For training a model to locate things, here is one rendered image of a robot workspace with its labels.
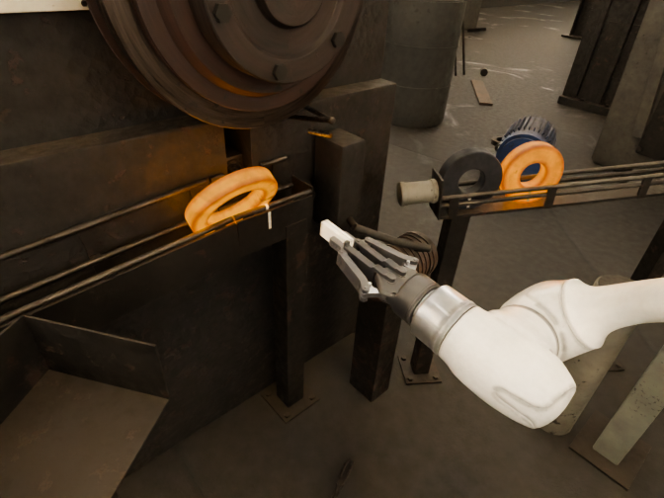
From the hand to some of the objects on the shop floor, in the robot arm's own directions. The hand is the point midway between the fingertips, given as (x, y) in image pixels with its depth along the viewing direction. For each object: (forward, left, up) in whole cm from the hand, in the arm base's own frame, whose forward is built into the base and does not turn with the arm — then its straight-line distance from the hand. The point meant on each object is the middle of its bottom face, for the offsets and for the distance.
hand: (336, 236), depth 76 cm
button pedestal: (-66, -49, -76) cm, 112 cm away
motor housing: (+2, -32, -75) cm, 82 cm away
